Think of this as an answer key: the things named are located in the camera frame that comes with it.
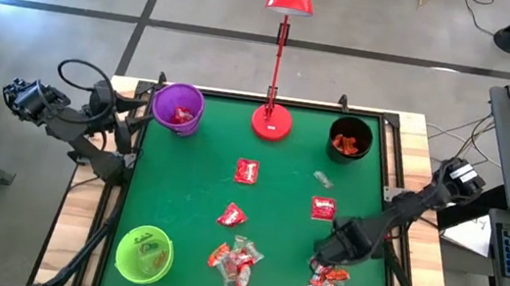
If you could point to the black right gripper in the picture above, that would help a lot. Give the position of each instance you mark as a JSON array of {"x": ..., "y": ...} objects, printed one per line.
[{"x": 350, "y": 242}]

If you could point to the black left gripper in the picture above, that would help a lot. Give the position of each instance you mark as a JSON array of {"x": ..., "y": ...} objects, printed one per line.
[{"x": 104, "y": 108}]

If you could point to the red candy pack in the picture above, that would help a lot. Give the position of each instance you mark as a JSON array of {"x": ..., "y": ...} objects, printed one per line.
[
  {"x": 247, "y": 171},
  {"x": 188, "y": 114},
  {"x": 178, "y": 118},
  {"x": 232, "y": 215},
  {"x": 323, "y": 208}
]

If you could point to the clear candy wrapper red print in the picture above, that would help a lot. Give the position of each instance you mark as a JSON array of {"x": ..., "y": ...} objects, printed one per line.
[{"x": 255, "y": 251}]

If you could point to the orange white printed candy wrapper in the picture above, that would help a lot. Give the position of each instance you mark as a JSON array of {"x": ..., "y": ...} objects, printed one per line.
[{"x": 243, "y": 280}]

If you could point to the clear green candy wrapper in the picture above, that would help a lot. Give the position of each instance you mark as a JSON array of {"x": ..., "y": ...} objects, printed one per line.
[{"x": 147, "y": 248}]

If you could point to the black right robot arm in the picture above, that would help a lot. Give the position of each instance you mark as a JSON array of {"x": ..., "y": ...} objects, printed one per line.
[{"x": 425, "y": 197}]

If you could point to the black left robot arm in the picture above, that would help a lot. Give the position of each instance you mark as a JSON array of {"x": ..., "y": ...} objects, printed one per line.
[{"x": 65, "y": 123}]

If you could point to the red white candy wrapper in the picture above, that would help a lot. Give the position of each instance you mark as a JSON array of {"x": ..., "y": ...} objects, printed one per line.
[{"x": 321, "y": 274}]

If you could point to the purple plastic bucket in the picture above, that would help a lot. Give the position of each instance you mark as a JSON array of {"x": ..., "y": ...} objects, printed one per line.
[{"x": 192, "y": 97}]

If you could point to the green table mat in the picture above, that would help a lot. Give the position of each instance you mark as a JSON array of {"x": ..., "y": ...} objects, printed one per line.
[{"x": 178, "y": 202}]

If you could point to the black plastic bucket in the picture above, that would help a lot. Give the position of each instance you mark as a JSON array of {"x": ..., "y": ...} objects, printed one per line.
[{"x": 341, "y": 125}]

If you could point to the red desk lamp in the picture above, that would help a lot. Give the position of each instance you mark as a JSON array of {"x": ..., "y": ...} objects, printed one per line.
[{"x": 271, "y": 125}]

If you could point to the white paper sheet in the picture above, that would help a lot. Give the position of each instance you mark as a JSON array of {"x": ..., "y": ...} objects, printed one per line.
[{"x": 469, "y": 240}]

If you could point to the green plastic bucket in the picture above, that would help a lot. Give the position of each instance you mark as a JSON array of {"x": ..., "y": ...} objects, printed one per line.
[{"x": 130, "y": 265}]

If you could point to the black metal table frame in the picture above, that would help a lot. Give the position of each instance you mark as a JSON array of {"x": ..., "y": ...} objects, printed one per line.
[{"x": 394, "y": 119}]

